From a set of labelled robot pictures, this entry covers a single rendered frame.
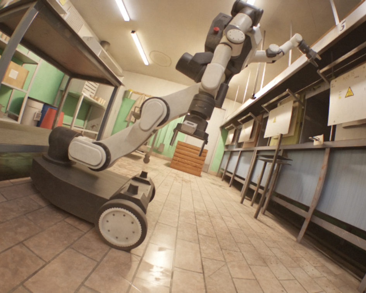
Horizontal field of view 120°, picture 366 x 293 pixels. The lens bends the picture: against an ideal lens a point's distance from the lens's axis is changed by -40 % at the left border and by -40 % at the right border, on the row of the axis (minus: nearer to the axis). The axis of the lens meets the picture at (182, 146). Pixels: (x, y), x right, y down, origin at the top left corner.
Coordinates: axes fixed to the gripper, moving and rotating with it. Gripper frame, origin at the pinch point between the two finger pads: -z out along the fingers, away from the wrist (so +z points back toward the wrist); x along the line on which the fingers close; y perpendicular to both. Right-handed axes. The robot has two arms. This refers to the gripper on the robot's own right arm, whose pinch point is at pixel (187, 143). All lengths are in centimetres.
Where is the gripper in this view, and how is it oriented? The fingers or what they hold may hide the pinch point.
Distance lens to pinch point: 62.2
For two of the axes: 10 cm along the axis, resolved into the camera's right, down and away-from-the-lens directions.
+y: 1.0, 1.2, 9.9
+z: 3.7, -9.3, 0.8
